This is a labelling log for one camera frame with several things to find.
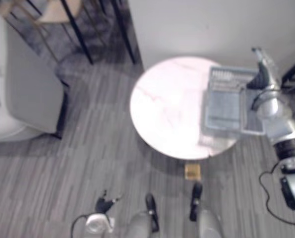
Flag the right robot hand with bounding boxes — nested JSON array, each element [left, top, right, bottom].
[[246, 47, 282, 92]]

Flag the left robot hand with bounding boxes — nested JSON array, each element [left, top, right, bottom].
[[95, 189, 123, 214]]

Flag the grey plastic basket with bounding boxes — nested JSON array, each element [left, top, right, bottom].
[[201, 65, 266, 136]]

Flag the left robot leg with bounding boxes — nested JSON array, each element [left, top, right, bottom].
[[128, 193, 161, 238]]

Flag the round white marble table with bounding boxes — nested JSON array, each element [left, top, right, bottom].
[[129, 56, 237, 160]]

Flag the gold table base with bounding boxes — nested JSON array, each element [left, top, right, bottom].
[[184, 163, 201, 180]]

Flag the white armchair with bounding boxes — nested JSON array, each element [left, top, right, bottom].
[[0, 8, 70, 142]]

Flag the black furniture legs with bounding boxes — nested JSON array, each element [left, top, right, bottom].
[[97, 0, 138, 64]]

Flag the wooden chair with black legs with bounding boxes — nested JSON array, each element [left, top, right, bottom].
[[3, 0, 94, 65]]

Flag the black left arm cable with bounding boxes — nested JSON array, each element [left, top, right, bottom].
[[71, 214, 89, 238]]

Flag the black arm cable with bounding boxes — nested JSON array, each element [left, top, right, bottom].
[[71, 214, 89, 238], [258, 161, 295, 227]]

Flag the black metal frame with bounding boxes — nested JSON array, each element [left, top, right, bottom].
[[280, 52, 295, 90]]

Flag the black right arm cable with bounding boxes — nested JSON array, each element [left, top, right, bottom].
[[258, 161, 295, 227]]

